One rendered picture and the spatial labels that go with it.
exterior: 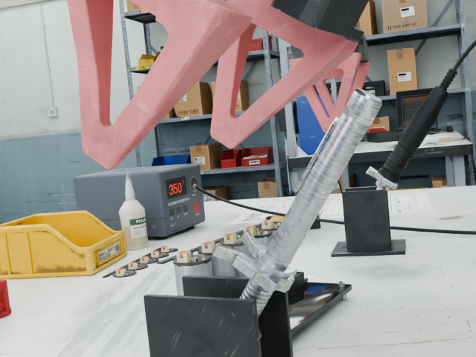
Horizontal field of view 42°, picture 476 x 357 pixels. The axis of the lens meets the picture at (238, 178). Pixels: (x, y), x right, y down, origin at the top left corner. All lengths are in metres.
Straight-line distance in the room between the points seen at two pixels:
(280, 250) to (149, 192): 0.60
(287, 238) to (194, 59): 0.09
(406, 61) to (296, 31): 4.34
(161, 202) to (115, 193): 0.08
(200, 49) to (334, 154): 0.07
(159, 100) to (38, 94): 5.96
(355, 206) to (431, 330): 0.25
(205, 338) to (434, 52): 4.86
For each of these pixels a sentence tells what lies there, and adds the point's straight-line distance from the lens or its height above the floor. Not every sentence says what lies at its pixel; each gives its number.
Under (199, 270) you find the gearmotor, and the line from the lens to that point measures 0.39.
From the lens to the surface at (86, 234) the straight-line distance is 0.79.
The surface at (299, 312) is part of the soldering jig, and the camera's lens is 0.44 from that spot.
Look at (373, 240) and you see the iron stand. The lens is 0.65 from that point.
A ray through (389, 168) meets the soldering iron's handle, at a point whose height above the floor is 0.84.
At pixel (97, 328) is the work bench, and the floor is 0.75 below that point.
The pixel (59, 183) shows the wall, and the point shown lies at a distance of 6.09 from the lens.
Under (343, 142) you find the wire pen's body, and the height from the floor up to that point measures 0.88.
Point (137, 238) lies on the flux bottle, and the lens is 0.80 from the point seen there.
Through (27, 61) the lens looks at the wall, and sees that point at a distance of 6.24.
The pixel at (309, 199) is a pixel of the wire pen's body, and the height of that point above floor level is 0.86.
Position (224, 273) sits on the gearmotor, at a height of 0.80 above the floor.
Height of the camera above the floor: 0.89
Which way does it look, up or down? 5 degrees down
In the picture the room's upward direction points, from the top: 6 degrees counter-clockwise
